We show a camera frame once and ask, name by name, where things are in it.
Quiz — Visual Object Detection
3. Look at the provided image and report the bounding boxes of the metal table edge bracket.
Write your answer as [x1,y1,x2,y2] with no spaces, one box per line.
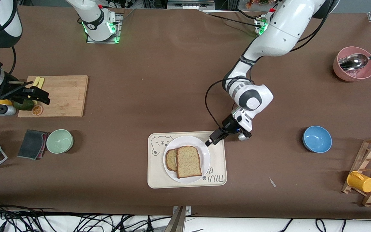
[169,206,192,232]

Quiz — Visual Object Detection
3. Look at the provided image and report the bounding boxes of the metal spoon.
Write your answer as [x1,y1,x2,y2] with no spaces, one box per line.
[338,52,371,71]

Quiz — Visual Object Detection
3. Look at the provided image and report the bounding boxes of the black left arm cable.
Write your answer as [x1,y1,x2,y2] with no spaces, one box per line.
[205,77,253,129]

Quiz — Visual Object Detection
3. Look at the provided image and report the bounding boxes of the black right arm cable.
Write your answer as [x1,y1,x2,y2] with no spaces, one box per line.
[9,47,17,74]

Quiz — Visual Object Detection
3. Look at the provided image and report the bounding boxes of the cream tray with bear print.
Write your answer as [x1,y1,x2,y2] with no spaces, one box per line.
[147,130,228,189]

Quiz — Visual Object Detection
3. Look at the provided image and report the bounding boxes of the plain brown bread slice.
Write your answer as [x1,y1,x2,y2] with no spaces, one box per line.
[176,146,203,179]

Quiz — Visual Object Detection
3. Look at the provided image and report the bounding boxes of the yellow mug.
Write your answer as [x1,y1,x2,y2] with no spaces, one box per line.
[347,171,371,193]

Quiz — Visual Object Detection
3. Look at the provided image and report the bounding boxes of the black cable bundle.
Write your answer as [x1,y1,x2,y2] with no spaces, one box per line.
[0,198,173,232]

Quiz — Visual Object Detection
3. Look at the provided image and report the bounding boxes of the dark green avocado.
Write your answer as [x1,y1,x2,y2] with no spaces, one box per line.
[13,100,34,111]

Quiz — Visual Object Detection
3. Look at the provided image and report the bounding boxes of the wooden cutting board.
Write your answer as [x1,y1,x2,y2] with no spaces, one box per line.
[18,75,89,118]

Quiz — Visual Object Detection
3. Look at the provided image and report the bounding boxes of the black cable on table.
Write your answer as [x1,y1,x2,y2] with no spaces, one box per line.
[202,10,262,28]

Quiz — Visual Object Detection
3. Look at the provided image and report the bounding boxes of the wooden peg drying rack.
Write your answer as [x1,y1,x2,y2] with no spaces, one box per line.
[341,136,371,207]

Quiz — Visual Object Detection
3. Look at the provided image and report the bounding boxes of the round white plate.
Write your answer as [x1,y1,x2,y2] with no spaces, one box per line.
[163,136,211,184]

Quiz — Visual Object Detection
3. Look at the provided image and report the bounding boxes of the pale green bowl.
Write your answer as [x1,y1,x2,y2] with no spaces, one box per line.
[46,129,74,154]

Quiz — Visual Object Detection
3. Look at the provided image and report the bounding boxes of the dark grey cloth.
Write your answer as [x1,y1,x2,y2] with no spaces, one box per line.
[17,130,50,160]

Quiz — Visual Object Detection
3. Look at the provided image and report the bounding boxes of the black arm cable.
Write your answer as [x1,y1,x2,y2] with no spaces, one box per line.
[205,77,253,129]
[9,47,17,74]

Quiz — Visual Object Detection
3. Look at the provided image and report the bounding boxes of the clear crystal pieces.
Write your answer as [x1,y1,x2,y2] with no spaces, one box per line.
[347,69,367,78]

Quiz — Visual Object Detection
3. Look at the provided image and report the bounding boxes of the blue bowl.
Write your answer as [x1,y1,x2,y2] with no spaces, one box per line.
[302,126,332,153]

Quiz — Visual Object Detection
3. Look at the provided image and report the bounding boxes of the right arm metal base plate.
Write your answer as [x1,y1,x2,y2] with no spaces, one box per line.
[86,13,122,44]

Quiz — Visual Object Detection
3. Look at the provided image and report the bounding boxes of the pink bowl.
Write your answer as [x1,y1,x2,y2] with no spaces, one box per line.
[333,46,371,82]

